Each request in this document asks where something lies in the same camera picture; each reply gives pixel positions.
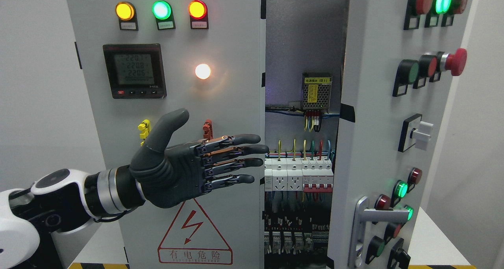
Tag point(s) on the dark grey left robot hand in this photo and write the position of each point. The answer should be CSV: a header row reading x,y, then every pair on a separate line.
x,y
171,175

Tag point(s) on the grey cabinet door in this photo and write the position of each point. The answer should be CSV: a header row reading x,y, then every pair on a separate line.
x,y
386,79
232,97

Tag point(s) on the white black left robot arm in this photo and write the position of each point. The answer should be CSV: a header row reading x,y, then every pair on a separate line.
x,y
64,201

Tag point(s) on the red electric hazard sticker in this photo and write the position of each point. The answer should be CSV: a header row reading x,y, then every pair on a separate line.
x,y
193,238

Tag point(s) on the black digital power meter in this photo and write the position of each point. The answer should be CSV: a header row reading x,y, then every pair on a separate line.
x,y
135,71

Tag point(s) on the white glowing indicator lamp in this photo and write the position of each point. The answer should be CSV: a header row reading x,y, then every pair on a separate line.
x,y
203,71

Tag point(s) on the white socket breaker row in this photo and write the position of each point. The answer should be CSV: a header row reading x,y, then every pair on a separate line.
x,y
283,174

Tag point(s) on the green indicator lamp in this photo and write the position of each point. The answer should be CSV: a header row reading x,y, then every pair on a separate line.
x,y
163,14

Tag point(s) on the red indicator lamp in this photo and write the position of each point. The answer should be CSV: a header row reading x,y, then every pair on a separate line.
x,y
198,13

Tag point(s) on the yellow indicator lamp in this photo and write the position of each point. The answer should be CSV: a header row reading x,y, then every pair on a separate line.
x,y
127,17

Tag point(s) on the metal mesh power supply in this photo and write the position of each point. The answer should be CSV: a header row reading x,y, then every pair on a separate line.
x,y
316,91

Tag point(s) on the red emergency stop button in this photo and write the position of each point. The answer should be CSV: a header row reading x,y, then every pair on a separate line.
x,y
447,61

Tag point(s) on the yellow terminal post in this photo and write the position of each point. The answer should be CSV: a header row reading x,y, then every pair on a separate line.
x,y
145,128

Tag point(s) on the red terminal post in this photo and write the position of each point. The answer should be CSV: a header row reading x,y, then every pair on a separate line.
x,y
207,129

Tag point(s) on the red handle circuit breaker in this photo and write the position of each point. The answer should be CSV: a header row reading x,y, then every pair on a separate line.
x,y
318,176

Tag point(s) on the silver door handle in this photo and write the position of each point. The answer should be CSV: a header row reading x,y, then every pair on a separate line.
x,y
361,251

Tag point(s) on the white knob door switch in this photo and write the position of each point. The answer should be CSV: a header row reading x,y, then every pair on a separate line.
x,y
415,133

